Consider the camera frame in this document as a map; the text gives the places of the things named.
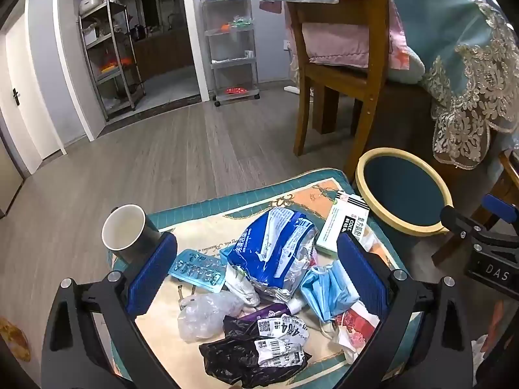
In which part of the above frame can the teal printed cushion mat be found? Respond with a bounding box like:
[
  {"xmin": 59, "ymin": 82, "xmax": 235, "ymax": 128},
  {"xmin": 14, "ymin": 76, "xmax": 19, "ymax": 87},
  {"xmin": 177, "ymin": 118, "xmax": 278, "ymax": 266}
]
[{"xmin": 107, "ymin": 168, "xmax": 411, "ymax": 389}]

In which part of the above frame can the white door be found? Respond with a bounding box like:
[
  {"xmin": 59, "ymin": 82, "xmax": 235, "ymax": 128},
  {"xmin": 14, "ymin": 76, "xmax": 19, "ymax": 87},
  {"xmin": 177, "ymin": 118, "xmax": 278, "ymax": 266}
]
[{"xmin": 4, "ymin": 0, "xmax": 62, "ymax": 171}]

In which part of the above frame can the white rolling cart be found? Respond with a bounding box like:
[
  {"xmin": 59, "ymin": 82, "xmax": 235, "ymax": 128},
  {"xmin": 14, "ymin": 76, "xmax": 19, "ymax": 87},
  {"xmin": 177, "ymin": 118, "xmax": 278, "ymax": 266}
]
[{"xmin": 200, "ymin": 0, "xmax": 261, "ymax": 108}]

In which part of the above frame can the red floral packet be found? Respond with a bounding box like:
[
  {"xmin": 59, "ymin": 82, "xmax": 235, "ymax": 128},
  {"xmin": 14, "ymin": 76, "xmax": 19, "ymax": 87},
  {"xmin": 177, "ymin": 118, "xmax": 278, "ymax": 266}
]
[{"xmin": 334, "ymin": 302, "xmax": 382, "ymax": 363}]

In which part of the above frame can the clear plastic bag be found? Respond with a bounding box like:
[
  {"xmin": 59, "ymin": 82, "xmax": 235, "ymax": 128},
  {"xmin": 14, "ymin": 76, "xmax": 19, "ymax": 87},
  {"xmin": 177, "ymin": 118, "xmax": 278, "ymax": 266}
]
[{"xmin": 177, "ymin": 291, "xmax": 244, "ymax": 343}]

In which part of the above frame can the purple tube with white cap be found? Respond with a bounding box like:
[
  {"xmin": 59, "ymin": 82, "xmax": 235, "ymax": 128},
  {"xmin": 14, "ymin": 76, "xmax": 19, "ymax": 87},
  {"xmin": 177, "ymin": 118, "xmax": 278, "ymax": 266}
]
[{"xmin": 239, "ymin": 298, "xmax": 309, "ymax": 322}]

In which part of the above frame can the blue and white snack bag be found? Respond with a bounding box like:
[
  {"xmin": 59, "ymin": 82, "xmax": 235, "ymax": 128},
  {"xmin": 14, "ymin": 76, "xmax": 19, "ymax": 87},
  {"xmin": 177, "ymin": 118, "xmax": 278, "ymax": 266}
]
[{"xmin": 221, "ymin": 206, "xmax": 319, "ymax": 304}]

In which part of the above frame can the blue bin with yellow rim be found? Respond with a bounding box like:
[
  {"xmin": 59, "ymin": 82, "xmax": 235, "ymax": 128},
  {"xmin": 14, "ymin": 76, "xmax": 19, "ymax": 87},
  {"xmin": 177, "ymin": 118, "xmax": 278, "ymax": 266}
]
[{"xmin": 356, "ymin": 147, "xmax": 454, "ymax": 236}]

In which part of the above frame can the orange patterned object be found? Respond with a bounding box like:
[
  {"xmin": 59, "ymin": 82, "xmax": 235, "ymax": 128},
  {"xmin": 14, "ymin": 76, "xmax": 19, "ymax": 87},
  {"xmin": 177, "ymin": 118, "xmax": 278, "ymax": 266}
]
[{"xmin": 0, "ymin": 318, "xmax": 31, "ymax": 362}]

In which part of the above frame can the wooden chair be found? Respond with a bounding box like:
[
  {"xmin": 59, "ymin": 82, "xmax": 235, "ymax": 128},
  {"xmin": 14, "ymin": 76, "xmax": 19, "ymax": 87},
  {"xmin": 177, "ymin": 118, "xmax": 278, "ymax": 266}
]
[{"xmin": 284, "ymin": 0, "xmax": 391, "ymax": 171}]

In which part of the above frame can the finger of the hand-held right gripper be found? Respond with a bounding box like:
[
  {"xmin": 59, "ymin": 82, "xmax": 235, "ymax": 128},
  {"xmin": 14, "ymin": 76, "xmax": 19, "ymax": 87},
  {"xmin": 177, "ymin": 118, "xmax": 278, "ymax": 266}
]
[
  {"xmin": 440, "ymin": 206, "xmax": 519, "ymax": 254},
  {"xmin": 482, "ymin": 194, "xmax": 519, "ymax": 228}
]

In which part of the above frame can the wooden stool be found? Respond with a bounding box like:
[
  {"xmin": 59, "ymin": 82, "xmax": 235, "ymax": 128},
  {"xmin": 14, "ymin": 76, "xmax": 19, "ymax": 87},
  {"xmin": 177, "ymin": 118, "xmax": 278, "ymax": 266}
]
[{"xmin": 432, "ymin": 150, "xmax": 519, "ymax": 266}]

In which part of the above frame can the metal shelf rack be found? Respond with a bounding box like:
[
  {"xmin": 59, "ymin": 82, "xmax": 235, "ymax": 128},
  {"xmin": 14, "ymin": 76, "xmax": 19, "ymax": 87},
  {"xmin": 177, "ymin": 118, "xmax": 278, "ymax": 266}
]
[{"xmin": 79, "ymin": 0, "xmax": 147, "ymax": 122}]

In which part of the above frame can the teal lace-trimmed tablecloth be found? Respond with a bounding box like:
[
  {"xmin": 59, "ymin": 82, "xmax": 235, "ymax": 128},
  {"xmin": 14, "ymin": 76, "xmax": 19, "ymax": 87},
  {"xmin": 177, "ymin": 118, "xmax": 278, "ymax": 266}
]
[{"xmin": 387, "ymin": 0, "xmax": 519, "ymax": 171}]

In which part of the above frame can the light blue pillow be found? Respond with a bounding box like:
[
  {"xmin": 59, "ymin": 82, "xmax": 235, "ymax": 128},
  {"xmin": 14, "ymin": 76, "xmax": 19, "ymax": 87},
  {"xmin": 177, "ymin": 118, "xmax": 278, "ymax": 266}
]
[{"xmin": 389, "ymin": 44, "xmax": 426, "ymax": 84}]

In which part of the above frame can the black paper cup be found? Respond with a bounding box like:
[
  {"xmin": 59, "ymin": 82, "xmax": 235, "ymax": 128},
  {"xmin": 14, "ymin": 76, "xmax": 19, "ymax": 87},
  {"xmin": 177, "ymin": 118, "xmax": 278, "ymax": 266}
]
[{"xmin": 101, "ymin": 205, "xmax": 163, "ymax": 266}]

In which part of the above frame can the blue face mask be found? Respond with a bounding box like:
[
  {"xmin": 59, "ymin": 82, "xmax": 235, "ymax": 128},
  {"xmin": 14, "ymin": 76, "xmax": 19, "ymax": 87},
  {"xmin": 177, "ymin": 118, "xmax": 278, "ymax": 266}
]
[{"xmin": 300, "ymin": 261, "xmax": 363, "ymax": 325}]

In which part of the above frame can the black courier bag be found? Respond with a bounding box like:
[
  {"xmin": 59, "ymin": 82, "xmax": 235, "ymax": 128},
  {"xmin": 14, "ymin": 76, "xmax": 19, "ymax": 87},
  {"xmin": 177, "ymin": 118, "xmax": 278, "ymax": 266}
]
[{"xmin": 199, "ymin": 314, "xmax": 313, "ymax": 389}]

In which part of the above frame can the white medicine box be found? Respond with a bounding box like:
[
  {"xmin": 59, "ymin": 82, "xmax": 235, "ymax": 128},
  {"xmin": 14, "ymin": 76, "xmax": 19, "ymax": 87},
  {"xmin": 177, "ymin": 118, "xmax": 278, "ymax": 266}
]
[{"xmin": 315, "ymin": 190, "xmax": 370, "ymax": 257}]

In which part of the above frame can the white fluffy rug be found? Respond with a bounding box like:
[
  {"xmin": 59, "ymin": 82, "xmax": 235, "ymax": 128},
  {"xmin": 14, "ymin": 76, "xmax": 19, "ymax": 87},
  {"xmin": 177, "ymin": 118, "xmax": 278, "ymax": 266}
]
[{"xmin": 474, "ymin": 334, "xmax": 500, "ymax": 358}]

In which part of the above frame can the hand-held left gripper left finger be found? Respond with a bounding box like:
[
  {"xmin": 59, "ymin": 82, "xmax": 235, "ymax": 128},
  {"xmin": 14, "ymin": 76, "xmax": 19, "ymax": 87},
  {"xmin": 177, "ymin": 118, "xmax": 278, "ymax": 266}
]
[{"xmin": 41, "ymin": 231, "xmax": 179, "ymax": 389}]

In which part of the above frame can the pink printed cloth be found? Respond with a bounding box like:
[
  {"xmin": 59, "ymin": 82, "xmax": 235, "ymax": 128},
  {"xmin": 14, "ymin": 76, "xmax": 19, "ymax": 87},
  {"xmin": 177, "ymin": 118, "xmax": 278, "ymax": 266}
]
[{"xmin": 387, "ymin": 0, "xmax": 411, "ymax": 69}]

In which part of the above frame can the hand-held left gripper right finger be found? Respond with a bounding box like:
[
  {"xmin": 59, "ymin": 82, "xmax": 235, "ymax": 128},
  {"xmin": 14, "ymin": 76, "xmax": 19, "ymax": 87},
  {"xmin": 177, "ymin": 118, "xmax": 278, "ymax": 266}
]
[{"xmin": 336, "ymin": 231, "xmax": 474, "ymax": 389}]

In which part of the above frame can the blue blister pack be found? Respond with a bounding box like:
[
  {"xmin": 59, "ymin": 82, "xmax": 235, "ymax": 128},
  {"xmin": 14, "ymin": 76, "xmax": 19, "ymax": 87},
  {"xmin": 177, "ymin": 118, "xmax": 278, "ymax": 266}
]
[{"xmin": 168, "ymin": 249, "xmax": 228, "ymax": 292}]

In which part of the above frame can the white wrapper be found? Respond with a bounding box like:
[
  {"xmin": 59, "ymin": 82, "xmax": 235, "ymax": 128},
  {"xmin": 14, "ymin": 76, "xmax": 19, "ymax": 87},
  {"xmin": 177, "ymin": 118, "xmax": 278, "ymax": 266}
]
[{"xmin": 225, "ymin": 265, "xmax": 261, "ymax": 308}]

